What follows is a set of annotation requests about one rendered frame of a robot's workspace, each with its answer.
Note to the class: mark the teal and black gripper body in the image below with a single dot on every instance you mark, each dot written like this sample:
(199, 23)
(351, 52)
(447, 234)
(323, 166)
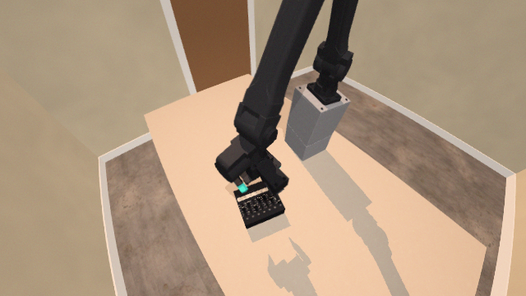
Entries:
(246, 178)

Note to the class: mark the black lighting desk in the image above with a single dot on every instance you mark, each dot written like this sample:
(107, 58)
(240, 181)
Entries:
(259, 207)

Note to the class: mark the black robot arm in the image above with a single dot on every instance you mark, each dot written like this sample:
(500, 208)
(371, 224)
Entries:
(265, 94)

